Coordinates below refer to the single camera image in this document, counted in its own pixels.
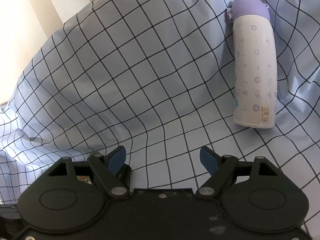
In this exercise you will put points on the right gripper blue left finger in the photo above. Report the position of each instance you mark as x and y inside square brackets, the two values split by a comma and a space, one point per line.
[111, 173]

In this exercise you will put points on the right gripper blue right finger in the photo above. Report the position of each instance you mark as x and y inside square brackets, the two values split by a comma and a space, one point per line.
[221, 172]

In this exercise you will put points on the white purple water bottle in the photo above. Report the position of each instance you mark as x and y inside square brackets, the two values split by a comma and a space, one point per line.
[255, 64]

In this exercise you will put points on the blue checkered sheet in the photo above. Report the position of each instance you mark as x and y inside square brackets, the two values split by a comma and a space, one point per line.
[157, 76]

